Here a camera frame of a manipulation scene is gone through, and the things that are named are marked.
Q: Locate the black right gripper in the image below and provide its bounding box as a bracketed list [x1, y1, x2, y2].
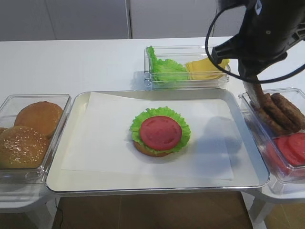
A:
[211, 0, 305, 108]

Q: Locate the brown meat patty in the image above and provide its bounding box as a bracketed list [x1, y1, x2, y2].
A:
[262, 93, 300, 134]
[255, 108, 290, 136]
[256, 83, 265, 109]
[271, 93, 305, 130]

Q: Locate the yellow cheese slices stack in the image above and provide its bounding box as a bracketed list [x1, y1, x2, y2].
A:
[185, 58, 226, 80]

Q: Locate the green lettuce in container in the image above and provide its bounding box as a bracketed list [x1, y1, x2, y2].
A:
[146, 46, 188, 82]

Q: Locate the clear lettuce cheese container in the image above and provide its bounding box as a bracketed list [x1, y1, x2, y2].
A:
[144, 45, 229, 90]

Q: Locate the green lettuce leaf on burger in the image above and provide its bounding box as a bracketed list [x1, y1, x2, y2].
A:
[130, 106, 191, 152]

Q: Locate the clear patty tomato container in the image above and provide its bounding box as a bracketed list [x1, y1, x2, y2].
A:
[238, 93, 305, 194]

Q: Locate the back red tomato slice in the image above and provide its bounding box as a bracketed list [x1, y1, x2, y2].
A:
[266, 142, 288, 172]

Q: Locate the front red tomato slice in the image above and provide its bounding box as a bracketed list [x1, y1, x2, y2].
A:
[287, 133, 305, 162]

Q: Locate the middle red tomato slice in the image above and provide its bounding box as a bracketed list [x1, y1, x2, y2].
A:
[274, 136, 305, 167]

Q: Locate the silver metal tray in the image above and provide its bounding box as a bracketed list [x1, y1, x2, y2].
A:
[46, 89, 270, 195]

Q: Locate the red tomato slice on burger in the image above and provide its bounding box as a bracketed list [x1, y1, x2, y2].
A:
[140, 116, 183, 151]

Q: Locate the bottom burger bun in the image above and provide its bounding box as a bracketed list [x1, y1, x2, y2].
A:
[133, 141, 175, 157]

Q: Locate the white paper sheet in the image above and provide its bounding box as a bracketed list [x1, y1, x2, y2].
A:
[62, 93, 234, 180]

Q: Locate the plain orange bun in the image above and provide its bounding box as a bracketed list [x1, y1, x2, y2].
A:
[14, 101, 63, 139]

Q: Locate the clear bun container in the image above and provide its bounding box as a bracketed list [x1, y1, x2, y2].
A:
[0, 94, 71, 184]

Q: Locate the front sesame bun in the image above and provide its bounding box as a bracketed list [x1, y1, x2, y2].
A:
[0, 126, 50, 169]

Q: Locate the sesame bun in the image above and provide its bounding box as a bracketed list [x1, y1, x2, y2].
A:
[0, 126, 50, 169]
[0, 127, 8, 134]

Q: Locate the left sesame bun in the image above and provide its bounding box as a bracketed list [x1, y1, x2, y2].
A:
[0, 127, 8, 134]

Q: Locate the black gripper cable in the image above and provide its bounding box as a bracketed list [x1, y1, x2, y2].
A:
[204, 1, 305, 84]

